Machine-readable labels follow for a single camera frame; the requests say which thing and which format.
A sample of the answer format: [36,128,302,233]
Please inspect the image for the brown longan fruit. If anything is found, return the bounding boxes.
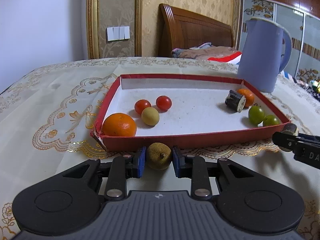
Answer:
[146,142,172,170]

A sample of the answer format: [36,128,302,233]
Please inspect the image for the green tomato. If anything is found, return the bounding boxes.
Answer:
[263,114,280,127]
[248,105,265,126]

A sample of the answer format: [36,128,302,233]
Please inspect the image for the orange mandarin outside tray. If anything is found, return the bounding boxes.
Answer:
[102,113,137,137]

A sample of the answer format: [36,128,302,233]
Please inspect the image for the yellow longan fruit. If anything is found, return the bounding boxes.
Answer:
[141,107,159,126]

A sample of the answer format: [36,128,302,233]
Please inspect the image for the red cherry tomato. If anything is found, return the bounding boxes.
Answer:
[156,95,172,111]
[134,99,151,115]

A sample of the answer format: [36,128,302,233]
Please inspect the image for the red cardboard tray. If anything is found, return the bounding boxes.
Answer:
[91,74,290,151]

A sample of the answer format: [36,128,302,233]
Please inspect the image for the red cherry tomato in tray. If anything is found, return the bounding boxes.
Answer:
[156,95,172,111]

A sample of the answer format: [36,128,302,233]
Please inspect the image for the orange mandarin in tray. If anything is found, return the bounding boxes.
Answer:
[236,88,254,108]

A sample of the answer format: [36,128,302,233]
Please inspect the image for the blue electric kettle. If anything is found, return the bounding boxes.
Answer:
[237,17,292,93]

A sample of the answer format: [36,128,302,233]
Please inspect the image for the colourful bedding pile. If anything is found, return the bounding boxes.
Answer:
[171,42,320,100]

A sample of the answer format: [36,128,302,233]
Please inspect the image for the wooden bed headboard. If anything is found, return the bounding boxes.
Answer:
[158,3,234,57]

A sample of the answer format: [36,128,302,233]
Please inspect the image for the patterned wardrobe sliding doors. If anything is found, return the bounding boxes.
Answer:
[237,0,319,83]

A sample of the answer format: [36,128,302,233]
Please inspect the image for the white wall switch panel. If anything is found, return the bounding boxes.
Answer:
[106,26,130,42]

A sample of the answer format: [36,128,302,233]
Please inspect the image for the gold wall frame moulding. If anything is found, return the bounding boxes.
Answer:
[84,0,142,59]

